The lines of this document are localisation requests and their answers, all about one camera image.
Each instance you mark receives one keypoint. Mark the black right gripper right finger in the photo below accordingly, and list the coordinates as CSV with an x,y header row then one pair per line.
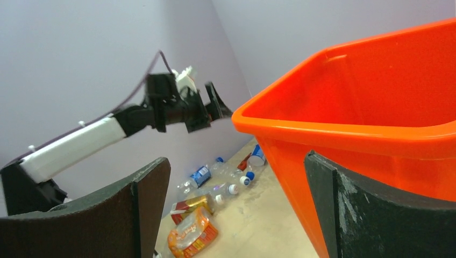
x,y
362,217

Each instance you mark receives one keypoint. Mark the small clear white-cap bottle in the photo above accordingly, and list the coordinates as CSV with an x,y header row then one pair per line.
x,y
219,193

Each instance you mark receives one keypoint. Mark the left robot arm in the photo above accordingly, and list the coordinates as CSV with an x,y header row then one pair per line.
x,y
169,98

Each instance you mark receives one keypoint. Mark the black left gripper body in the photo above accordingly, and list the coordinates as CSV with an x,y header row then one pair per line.
x,y
191,111

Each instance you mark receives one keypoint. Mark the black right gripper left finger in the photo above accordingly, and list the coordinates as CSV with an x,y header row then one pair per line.
x,y
119,220

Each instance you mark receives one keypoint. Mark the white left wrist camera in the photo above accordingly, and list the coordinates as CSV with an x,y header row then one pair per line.
x,y
185,82

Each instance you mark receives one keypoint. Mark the orange plastic bin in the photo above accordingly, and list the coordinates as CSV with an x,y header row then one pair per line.
x,y
383,107

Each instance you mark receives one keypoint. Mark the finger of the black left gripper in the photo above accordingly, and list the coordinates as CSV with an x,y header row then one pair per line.
x,y
216,108

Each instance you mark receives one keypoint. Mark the small label clear bottle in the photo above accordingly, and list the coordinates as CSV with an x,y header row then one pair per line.
x,y
230,174

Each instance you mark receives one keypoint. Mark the pepsi label bottle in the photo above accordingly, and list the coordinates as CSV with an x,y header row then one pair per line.
x,y
199,177

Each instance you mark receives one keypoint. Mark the crushed orange label bottle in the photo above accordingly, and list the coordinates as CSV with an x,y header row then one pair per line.
x,y
193,234

